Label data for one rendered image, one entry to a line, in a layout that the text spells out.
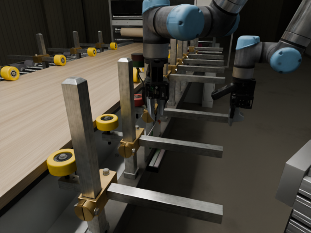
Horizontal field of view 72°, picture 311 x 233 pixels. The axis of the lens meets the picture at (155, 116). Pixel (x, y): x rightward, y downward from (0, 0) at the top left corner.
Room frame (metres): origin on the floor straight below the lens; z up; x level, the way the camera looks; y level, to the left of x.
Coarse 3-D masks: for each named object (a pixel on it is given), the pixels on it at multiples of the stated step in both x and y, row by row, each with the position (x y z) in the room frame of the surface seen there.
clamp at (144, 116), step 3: (156, 105) 0.93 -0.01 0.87; (144, 111) 0.87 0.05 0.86; (147, 111) 0.86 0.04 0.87; (156, 111) 0.90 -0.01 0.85; (144, 114) 0.85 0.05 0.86; (147, 114) 0.85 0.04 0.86; (144, 117) 0.85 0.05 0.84; (147, 117) 0.85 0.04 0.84; (150, 117) 0.84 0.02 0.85; (144, 120) 0.85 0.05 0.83; (147, 120) 0.85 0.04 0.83; (150, 120) 0.84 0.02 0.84; (153, 120) 0.86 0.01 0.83
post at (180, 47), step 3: (180, 42) 1.59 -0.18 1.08; (180, 45) 1.59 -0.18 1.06; (177, 48) 1.60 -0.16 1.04; (180, 48) 1.59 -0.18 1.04; (177, 51) 1.60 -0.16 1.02; (180, 51) 1.59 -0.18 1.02; (177, 54) 1.60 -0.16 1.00; (180, 54) 1.59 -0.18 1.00; (177, 57) 1.60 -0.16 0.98; (180, 57) 1.59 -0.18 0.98; (177, 72) 1.60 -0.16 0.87; (180, 72) 1.59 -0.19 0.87; (177, 81) 1.60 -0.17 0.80; (180, 81) 1.59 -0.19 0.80; (177, 84) 1.60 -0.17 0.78; (180, 84) 1.60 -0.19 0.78; (177, 87) 1.60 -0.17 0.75; (180, 87) 1.61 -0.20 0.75; (177, 90) 1.60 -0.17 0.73; (180, 90) 1.62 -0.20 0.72
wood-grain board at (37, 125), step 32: (96, 64) 1.74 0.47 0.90; (0, 96) 0.97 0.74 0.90; (32, 96) 0.97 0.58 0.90; (96, 96) 0.97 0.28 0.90; (0, 128) 0.64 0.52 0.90; (32, 128) 0.64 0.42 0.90; (64, 128) 0.64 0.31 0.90; (0, 160) 0.46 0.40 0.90; (32, 160) 0.46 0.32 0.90; (0, 192) 0.35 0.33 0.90
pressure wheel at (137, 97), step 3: (135, 96) 0.94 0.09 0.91; (138, 96) 0.96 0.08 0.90; (141, 96) 0.96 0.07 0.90; (135, 99) 0.91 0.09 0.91; (138, 99) 0.91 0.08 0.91; (141, 99) 0.92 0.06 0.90; (135, 102) 0.91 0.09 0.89; (138, 102) 0.91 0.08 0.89; (141, 102) 0.92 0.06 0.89; (135, 105) 0.91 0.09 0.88; (138, 105) 0.91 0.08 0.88; (141, 105) 0.92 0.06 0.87
